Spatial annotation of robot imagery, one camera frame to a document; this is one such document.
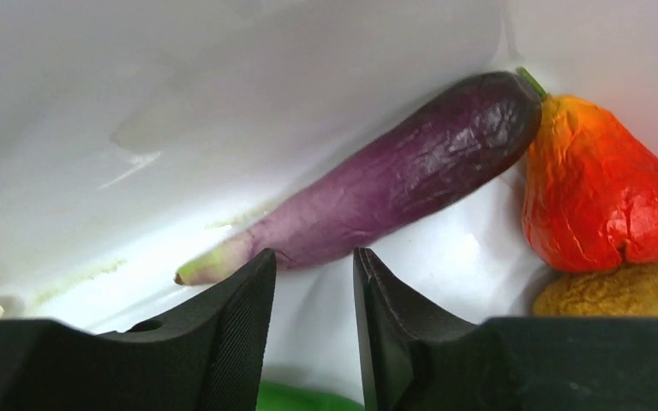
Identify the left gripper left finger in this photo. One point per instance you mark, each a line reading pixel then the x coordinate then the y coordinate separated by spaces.
pixel 204 354

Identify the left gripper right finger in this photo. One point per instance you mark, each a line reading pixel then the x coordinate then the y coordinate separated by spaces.
pixel 417 356

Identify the dark eggplant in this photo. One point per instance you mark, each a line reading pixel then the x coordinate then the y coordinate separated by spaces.
pixel 457 142

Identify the green chili pepper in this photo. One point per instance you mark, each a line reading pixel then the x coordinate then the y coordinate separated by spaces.
pixel 282 397

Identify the white plastic bin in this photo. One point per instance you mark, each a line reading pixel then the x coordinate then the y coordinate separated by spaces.
pixel 137 135

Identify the red strawberry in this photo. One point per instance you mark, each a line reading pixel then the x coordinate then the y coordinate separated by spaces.
pixel 591 196

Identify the small orange fruit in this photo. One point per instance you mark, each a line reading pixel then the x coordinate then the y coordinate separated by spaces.
pixel 631 290

